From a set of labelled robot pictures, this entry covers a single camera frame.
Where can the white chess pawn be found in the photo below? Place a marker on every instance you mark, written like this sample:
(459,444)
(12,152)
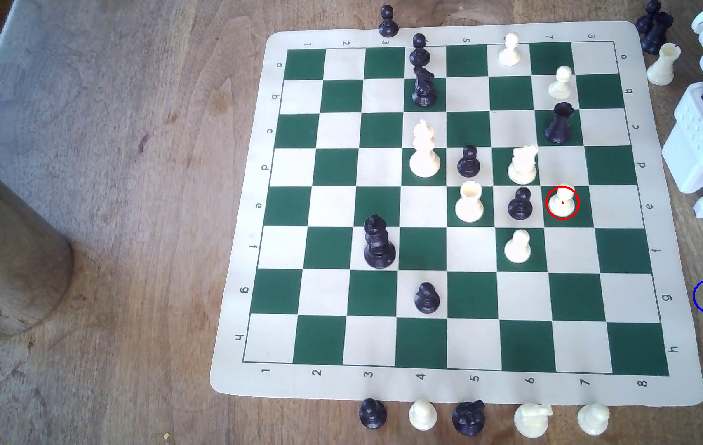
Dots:
(560,207)
(422,416)
(560,86)
(517,248)
(593,420)
(509,52)

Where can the green white chess mat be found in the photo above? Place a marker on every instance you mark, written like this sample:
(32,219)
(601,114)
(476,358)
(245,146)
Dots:
(351,185)

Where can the black chess king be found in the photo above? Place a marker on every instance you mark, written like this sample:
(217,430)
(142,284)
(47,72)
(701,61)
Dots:
(379,247)

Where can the white chess bishop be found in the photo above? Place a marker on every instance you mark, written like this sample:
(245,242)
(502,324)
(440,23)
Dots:
(424,157)

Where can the white chess rook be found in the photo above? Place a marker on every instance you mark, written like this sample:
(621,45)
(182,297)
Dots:
(469,205)
(662,67)

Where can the black chess knight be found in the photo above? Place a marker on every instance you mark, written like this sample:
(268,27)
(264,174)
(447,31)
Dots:
(423,89)
(468,419)

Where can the white chess knight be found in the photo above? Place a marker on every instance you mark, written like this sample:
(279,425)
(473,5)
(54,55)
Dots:
(523,168)
(530,422)

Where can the black chess rook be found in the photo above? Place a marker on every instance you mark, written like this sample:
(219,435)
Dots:
(560,127)

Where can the wooden cylinder post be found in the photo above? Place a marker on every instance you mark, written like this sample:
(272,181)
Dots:
(5,247)

